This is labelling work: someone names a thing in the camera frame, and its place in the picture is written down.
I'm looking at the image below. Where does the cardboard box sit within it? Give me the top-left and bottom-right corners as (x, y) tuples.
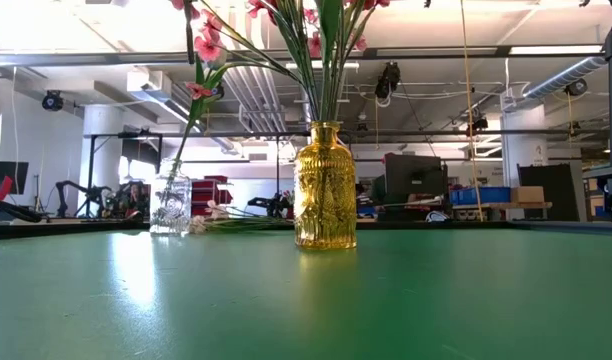
(509, 186), (545, 204)

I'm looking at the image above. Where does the white artificial flower bunch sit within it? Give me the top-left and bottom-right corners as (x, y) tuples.
(188, 199), (295, 234)

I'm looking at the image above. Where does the red tool cabinet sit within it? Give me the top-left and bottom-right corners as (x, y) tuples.
(190, 174), (233, 217)

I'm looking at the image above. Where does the blue plastic bin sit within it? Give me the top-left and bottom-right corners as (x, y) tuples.
(449, 186), (511, 205)

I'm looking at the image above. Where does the clear ribbed glass vase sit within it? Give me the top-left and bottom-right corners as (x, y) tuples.
(149, 158), (193, 236)

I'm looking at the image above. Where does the black monitor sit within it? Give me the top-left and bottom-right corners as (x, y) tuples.
(384, 152), (450, 204)
(0, 160), (30, 196)

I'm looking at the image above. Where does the yellow ribbed glass vase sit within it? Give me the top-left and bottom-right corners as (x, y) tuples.
(293, 120), (358, 251)

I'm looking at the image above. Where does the black overhead rail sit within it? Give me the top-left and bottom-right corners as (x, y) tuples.
(0, 45), (605, 69)

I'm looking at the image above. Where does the pink artificial flower bunch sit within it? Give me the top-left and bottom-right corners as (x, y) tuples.
(169, 0), (317, 124)
(245, 0), (393, 124)

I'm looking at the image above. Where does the ridged silver duct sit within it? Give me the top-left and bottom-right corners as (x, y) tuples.
(523, 56), (610, 100)

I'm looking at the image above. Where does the wooden bench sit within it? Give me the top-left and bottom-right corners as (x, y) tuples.
(450, 201), (554, 222)

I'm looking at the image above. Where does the black panel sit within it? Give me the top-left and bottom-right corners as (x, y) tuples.
(517, 163), (576, 223)

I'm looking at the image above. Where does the yellow hanging cord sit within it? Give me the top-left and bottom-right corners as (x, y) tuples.
(459, 0), (483, 221)

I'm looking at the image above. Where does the green table mat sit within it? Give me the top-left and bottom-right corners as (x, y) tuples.
(0, 229), (612, 360)

